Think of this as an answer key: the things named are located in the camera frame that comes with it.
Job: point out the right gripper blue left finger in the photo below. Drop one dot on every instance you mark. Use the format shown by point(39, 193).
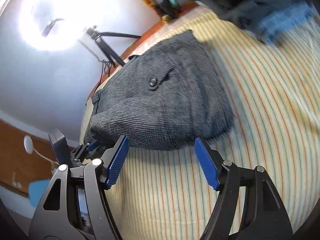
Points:
point(99, 176)

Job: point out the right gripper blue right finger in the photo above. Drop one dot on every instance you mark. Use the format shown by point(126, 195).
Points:
point(223, 176)

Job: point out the grey houndstooth pants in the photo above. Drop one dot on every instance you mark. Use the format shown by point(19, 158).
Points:
point(163, 99)

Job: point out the brown wooden door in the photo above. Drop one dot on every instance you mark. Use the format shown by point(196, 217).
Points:
point(19, 168)

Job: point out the blue chair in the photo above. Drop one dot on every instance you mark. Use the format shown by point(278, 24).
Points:
point(36, 190)

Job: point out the striped yellow bed sheet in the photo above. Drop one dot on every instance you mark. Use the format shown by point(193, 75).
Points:
point(274, 93)

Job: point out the black light tripod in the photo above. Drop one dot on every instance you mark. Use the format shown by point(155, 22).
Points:
point(104, 47)

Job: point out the blue folded jeans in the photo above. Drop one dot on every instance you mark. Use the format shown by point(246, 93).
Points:
point(267, 19)

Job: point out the white round wall hook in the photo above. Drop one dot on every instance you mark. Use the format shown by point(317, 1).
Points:
point(28, 144)

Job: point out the white ring light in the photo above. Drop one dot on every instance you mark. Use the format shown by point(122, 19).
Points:
point(51, 25)

